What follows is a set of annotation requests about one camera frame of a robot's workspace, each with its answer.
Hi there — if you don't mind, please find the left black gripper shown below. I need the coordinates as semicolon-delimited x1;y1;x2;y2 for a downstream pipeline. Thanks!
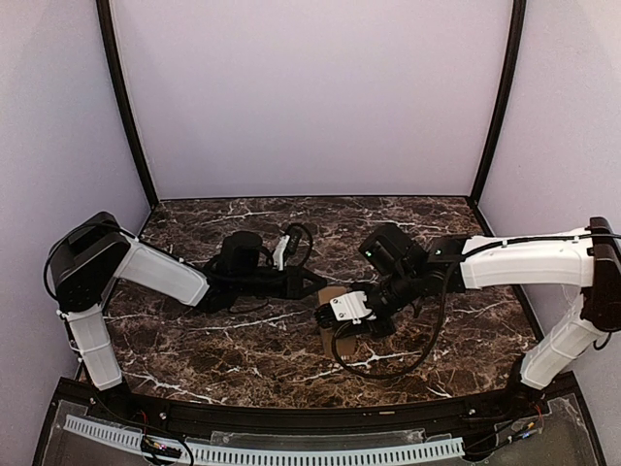
233;267;326;302

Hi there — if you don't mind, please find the brown cardboard box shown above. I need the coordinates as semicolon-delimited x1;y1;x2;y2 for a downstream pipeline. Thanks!
318;285;356;358

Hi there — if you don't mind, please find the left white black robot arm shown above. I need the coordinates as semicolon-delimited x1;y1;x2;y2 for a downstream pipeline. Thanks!
43;212;327;423

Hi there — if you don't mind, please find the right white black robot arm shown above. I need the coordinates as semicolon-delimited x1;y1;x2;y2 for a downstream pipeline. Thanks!
338;216;620;421

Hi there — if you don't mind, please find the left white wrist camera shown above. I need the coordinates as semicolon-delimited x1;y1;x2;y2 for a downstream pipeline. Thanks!
272;234;291;271

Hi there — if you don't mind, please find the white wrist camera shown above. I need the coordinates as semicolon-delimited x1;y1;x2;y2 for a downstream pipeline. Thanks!
314;290;375;328
272;234;291;271

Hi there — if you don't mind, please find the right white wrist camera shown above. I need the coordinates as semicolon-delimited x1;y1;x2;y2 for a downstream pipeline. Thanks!
314;290;375;328

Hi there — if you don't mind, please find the right black camera cable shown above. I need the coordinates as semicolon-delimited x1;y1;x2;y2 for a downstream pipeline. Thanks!
331;261;462;381

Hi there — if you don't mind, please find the black camera cable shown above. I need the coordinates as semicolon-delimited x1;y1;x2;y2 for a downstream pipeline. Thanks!
208;221;315;312
331;261;462;381

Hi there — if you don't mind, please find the left black camera cable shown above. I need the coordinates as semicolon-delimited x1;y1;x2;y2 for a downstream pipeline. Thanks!
208;221;315;312

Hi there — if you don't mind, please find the black front rail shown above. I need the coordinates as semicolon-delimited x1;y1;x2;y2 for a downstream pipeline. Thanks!
57;378;573;441

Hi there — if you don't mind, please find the white slotted cable duct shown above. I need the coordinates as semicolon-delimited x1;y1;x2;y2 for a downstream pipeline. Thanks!
63;415;465;465

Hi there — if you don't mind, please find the left black frame post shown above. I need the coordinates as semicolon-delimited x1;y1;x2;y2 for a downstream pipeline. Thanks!
95;0;159;209

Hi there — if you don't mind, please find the black frame post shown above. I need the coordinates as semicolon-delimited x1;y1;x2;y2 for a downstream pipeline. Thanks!
95;0;159;209
469;0;527;205

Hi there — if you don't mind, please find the right black frame post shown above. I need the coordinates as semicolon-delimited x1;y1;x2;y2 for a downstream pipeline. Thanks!
469;0;527;205

